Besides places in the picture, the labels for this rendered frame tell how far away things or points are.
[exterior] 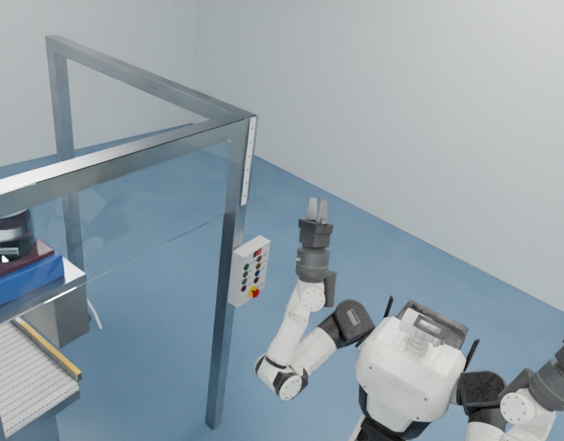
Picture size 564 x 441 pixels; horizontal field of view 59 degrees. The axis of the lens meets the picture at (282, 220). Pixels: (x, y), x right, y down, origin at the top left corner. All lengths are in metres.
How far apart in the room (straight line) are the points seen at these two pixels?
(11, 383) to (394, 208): 3.46
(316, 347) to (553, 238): 2.90
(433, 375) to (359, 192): 3.40
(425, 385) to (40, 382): 1.21
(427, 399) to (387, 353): 0.15
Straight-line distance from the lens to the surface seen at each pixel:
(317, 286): 1.35
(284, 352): 1.40
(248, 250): 1.97
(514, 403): 1.27
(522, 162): 4.03
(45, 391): 1.86
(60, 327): 1.63
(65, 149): 2.68
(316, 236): 1.31
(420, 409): 1.50
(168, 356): 3.05
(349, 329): 1.51
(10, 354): 2.00
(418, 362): 1.46
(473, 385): 1.48
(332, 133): 4.74
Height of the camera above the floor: 2.23
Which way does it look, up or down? 31 degrees down
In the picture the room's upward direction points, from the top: 9 degrees clockwise
